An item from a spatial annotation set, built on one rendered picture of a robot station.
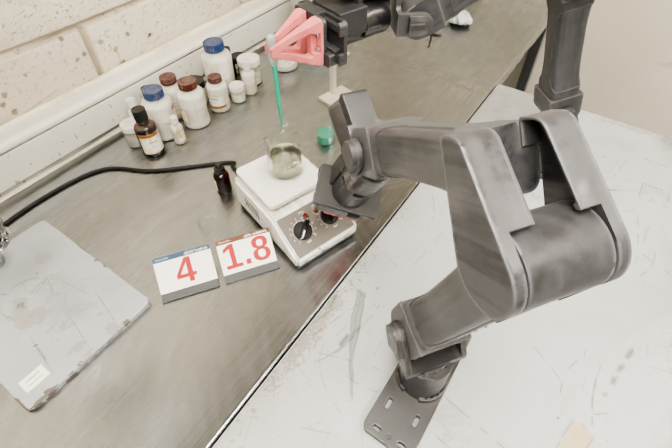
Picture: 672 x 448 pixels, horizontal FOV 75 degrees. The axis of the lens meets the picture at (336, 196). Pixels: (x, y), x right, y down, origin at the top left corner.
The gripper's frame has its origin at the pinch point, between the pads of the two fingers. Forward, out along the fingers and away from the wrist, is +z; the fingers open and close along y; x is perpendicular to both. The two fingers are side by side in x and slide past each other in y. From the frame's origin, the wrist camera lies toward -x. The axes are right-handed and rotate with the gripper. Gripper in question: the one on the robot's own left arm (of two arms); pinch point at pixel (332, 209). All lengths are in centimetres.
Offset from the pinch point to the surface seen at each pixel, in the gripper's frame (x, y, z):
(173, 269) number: 14.4, 22.4, 7.0
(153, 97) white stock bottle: -20.5, 37.4, 17.4
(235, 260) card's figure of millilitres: 11.0, 13.3, 6.0
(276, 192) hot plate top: -0.8, 9.8, 1.2
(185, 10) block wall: -49, 39, 23
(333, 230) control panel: 3.1, -1.2, 1.5
